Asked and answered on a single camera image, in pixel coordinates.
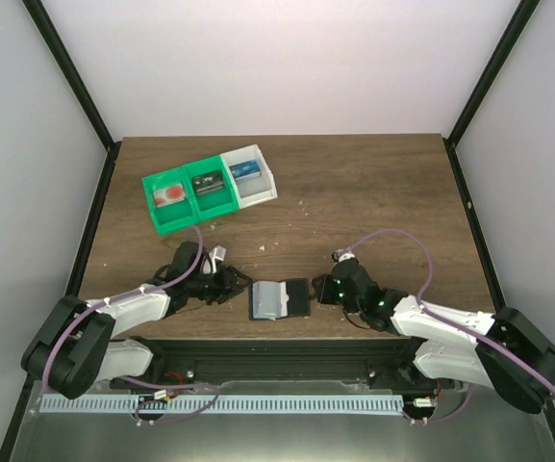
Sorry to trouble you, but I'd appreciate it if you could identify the black leather card holder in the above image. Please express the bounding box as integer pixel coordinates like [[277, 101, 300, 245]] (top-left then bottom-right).
[[249, 278, 311, 321]]

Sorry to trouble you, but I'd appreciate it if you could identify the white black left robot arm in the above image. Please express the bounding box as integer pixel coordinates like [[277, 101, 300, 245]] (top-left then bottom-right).
[[20, 241, 252, 399]]

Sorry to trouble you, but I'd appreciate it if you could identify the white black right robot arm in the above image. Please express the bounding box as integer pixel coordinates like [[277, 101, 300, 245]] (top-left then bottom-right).
[[312, 259, 555, 414]]

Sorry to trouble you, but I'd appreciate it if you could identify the black card stack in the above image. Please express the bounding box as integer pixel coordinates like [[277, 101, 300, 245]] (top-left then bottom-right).
[[191, 169, 224, 195]]

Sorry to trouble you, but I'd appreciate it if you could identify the red white card stack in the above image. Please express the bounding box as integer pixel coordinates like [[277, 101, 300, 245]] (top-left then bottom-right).
[[152, 183, 187, 208]]

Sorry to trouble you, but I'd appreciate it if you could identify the blue card stack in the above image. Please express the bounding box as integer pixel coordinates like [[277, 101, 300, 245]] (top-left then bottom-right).
[[229, 160, 262, 182]]

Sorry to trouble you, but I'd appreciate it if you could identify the green double storage bin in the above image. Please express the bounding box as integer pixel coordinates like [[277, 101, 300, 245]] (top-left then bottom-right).
[[142, 156, 240, 235]]

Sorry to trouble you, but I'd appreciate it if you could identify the white storage bin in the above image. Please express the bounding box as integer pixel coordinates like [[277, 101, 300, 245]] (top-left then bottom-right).
[[219, 144, 278, 209]]

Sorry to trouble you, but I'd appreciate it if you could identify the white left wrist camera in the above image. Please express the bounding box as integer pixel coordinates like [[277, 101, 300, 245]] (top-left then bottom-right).
[[201, 245, 226, 274]]

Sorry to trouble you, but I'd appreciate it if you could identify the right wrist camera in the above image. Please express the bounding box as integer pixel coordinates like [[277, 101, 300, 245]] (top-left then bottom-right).
[[331, 247, 355, 264]]

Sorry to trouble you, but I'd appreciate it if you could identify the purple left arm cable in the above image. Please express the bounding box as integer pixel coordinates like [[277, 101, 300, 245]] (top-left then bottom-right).
[[45, 225, 220, 427]]

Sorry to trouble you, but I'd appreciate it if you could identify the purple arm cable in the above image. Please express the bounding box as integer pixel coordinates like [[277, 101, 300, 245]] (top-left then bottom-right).
[[45, 225, 220, 427], [346, 228, 555, 425]]

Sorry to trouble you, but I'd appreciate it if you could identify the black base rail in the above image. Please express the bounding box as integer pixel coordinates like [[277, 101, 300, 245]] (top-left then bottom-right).
[[108, 338, 456, 391]]

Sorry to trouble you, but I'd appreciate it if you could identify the light blue slotted cable duct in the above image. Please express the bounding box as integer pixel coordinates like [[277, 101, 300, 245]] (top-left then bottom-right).
[[39, 395, 404, 416]]

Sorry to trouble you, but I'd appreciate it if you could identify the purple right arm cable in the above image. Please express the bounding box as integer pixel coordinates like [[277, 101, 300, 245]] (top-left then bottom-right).
[[346, 228, 555, 425]]

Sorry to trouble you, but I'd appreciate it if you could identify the black frame post left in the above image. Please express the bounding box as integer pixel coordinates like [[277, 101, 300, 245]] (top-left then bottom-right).
[[20, 0, 116, 154]]

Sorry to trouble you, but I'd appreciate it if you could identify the black frame post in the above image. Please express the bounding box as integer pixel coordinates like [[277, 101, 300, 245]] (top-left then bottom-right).
[[447, 0, 542, 145], [20, 0, 116, 154]]

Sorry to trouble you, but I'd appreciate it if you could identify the black frame post right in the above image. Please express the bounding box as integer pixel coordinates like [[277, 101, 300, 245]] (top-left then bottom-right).
[[447, 0, 542, 145]]

